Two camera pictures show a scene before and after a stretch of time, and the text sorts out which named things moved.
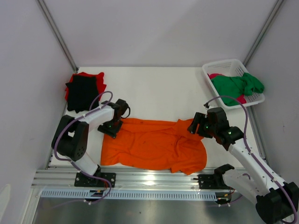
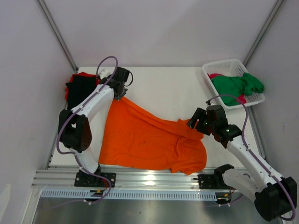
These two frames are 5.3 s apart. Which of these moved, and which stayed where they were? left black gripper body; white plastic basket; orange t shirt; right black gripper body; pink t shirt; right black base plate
Moved: left black gripper body; orange t shirt
Stayed: right black base plate; white plastic basket; pink t shirt; right black gripper body
